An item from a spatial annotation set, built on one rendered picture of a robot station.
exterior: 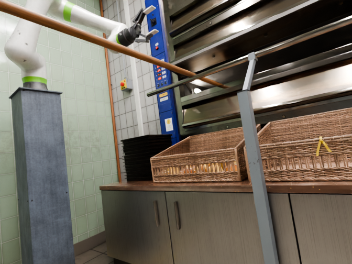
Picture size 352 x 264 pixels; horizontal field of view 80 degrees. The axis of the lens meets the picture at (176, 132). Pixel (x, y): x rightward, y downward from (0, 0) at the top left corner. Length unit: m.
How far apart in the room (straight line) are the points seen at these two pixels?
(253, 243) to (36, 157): 1.14
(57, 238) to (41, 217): 0.15
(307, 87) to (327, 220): 0.78
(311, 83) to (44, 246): 1.69
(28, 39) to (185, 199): 1.16
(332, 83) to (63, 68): 2.05
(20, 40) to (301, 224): 1.51
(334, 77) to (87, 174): 1.98
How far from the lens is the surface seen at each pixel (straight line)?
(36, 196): 1.36
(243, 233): 1.01
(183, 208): 1.12
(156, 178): 1.29
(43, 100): 1.43
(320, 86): 1.42
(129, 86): 2.14
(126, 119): 2.20
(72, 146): 2.09
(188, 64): 1.65
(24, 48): 1.40
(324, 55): 1.46
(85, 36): 0.84
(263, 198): 0.87
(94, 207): 2.19
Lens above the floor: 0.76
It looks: 5 degrees up
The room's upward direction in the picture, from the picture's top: 8 degrees counter-clockwise
